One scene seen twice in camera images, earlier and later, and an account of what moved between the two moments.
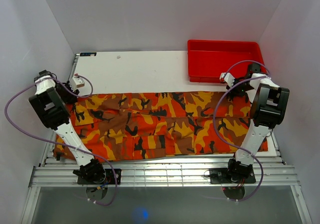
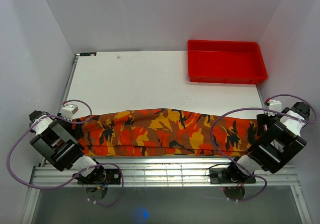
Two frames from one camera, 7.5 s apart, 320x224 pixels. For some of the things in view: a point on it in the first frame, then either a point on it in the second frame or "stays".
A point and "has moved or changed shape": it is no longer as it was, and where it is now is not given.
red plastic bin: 208,59 stays
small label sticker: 88,54 stays
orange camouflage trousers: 168,125 has moved or changed shape
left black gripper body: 67,96 -> 68,126
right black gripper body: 240,89 -> 264,119
